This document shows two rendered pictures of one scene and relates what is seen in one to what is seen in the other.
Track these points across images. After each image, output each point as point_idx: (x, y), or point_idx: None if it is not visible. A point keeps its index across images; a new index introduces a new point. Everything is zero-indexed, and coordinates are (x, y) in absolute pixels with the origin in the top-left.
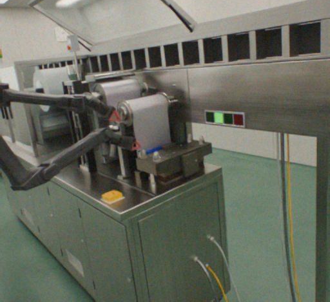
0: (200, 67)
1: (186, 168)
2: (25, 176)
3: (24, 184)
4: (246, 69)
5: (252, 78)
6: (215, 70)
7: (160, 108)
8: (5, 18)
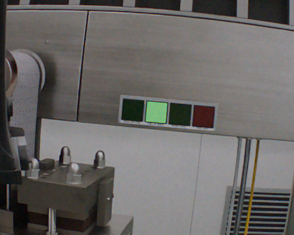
0: (123, 13)
1: (106, 208)
2: (13, 148)
3: (19, 167)
4: (230, 29)
5: (241, 46)
6: (162, 21)
7: (35, 80)
8: None
